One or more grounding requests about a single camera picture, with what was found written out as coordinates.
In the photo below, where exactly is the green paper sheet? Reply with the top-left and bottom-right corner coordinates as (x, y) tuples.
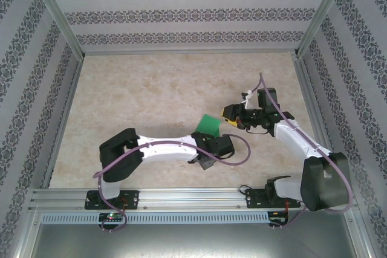
(195, 114), (222, 138)

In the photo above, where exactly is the grey metal sheet panel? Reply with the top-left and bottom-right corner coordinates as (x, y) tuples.
(13, 209), (374, 258)

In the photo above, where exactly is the aluminium frame post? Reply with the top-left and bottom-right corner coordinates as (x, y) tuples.
(25, 0), (86, 61)
(291, 0), (354, 59)

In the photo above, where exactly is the aluminium back rail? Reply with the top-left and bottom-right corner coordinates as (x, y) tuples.
(80, 48), (299, 57)

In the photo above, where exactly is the slotted grey cable duct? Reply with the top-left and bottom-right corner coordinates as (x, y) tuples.
(40, 211), (270, 225)

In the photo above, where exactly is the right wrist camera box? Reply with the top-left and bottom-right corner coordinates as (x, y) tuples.
(241, 89), (254, 110)

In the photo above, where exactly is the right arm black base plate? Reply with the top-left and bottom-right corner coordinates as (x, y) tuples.
(245, 187), (302, 210)

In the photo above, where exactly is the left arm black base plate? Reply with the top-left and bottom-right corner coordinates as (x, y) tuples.
(84, 190), (141, 210)

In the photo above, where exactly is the aluminium mounting rail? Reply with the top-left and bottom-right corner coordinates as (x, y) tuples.
(28, 187), (360, 211)

